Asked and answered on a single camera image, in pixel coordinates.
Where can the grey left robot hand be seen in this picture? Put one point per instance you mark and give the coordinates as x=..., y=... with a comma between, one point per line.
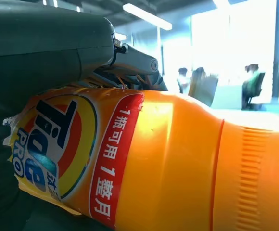
x=33, y=47

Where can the orange detergent bottle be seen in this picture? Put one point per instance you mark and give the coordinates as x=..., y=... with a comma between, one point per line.
x=173, y=159

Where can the long ceiling light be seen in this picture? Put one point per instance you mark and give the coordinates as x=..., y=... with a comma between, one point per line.
x=146, y=16

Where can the grey board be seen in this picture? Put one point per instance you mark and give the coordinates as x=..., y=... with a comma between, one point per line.
x=202, y=87

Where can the white desk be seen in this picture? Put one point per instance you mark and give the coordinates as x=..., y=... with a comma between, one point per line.
x=227, y=97

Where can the black office chair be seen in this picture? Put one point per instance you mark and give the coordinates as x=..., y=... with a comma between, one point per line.
x=259, y=84

